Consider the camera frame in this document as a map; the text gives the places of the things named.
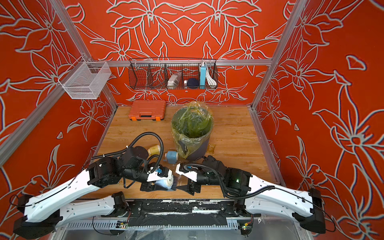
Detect grey bin with green bag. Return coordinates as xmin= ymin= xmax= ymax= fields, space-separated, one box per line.
xmin=171 ymin=102 xmax=214 ymax=162

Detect white wire wall basket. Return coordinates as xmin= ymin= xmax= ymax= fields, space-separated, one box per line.
xmin=59 ymin=62 xmax=112 ymax=100

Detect white cable in basket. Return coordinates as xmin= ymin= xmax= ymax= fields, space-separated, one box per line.
xmin=206 ymin=70 xmax=217 ymax=88

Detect orange tool case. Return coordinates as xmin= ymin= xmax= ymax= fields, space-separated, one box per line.
xmin=129 ymin=100 xmax=166 ymax=121

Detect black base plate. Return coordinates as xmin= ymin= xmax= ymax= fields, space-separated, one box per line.
xmin=100 ymin=197 xmax=262 ymax=232

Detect grey packet in basket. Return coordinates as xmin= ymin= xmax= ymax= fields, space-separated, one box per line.
xmin=167 ymin=73 xmax=182 ymax=90

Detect blue pencil sharpener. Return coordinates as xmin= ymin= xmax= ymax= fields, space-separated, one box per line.
xmin=165 ymin=151 xmax=179 ymax=165
xmin=155 ymin=175 xmax=174 ymax=191

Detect black wire wall basket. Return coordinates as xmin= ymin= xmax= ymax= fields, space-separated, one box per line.
xmin=128 ymin=58 xmax=219 ymax=90

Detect yellow pencil sharpener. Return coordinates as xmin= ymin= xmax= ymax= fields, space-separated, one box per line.
xmin=148 ymin=145 xmax=161 ymax=156

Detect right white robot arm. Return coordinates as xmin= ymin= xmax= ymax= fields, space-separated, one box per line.
xmin=176 ymin=156 xmax=328 ymax=234

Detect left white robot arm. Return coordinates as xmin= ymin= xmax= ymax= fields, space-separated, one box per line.
xmin=13 ymin=132 xmax=177 ymax=240

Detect dark blue round object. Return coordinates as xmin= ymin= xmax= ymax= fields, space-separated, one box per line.
xmin=187 ymin=78 xmax=200 ymax=89

